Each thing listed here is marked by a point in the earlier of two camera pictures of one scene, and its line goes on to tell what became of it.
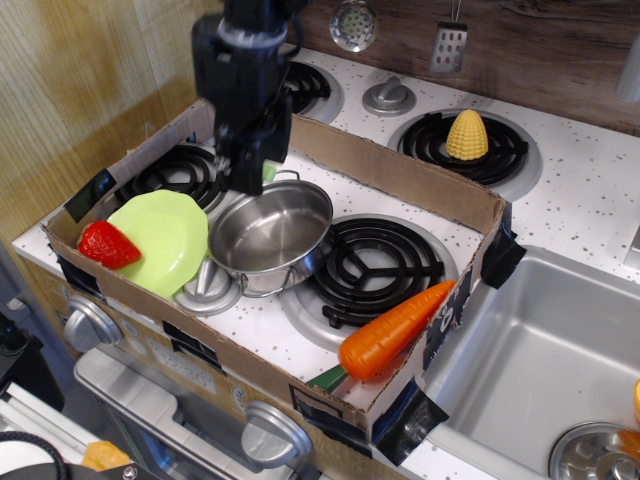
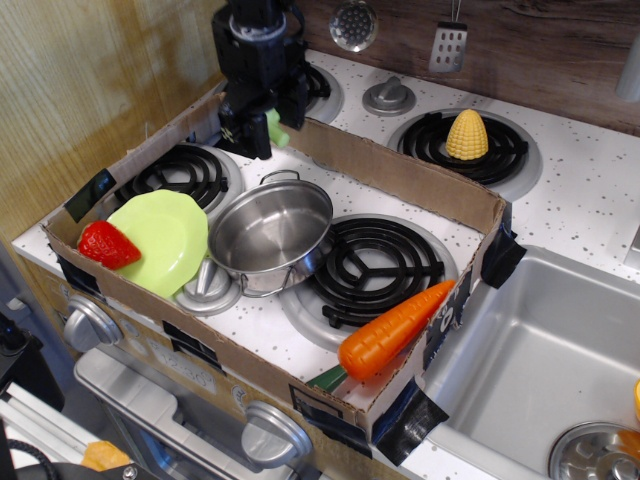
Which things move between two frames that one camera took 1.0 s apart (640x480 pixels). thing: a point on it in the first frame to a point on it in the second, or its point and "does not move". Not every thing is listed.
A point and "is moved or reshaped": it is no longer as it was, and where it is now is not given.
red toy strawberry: [108, 245] does not move
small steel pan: [265, 238] does not move
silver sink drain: [591, 451] does not move
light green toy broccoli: [268, 170] is moved or reshaped
